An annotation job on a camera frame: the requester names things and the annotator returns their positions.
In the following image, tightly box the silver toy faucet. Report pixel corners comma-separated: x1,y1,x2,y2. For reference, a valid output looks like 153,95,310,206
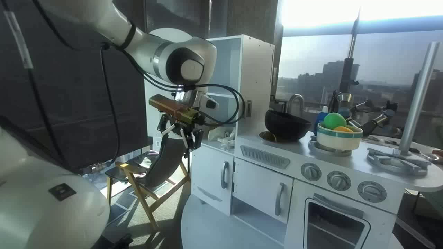
285,93,308,116

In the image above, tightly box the white oven door with window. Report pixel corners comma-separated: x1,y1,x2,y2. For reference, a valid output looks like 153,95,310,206
285,178,404,249

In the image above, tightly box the wooden folding chair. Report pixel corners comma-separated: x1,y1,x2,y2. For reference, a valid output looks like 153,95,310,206
104,137,193,232

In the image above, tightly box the silver metal pole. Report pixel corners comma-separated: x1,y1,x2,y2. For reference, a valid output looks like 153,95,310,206
399,40,442,156

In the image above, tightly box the white green striped bowl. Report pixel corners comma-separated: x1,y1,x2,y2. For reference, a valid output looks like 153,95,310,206
316,122,366,154

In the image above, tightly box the white sink cupboard door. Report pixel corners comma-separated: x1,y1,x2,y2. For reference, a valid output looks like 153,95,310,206
233,158,295,226

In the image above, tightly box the white toy kitchen unit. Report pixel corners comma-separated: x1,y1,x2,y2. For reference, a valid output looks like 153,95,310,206
191,33,443,249

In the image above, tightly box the short white fridge cupboard door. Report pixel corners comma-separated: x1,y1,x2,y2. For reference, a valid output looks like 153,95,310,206
191,144,236,216

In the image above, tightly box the grey stove knob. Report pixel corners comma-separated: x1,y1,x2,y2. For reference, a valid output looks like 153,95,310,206
301,162,323,183
327,170,353,192
357,180,388,203

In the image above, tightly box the white crumpled cloth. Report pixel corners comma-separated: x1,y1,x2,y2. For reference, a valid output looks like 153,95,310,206
219,131,238,151

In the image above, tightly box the blue toy item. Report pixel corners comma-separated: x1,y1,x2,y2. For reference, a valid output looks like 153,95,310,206
313,111,330,136

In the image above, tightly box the black bowl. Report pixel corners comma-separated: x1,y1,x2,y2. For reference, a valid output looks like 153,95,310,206
263,108,313,143

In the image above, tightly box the green toy ball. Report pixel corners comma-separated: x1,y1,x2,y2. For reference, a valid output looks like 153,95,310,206
321,111,349,130

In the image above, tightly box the yellow toy fruit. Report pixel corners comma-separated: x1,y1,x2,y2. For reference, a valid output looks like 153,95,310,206
334,125,356,136

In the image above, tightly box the yellow wooden block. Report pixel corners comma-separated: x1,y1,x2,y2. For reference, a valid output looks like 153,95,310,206
148,94,205,129

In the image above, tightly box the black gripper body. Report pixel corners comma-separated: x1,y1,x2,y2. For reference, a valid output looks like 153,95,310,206
175,112,206,136

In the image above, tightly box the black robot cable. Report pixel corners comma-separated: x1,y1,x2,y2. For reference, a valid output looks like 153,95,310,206
99,40,247,163

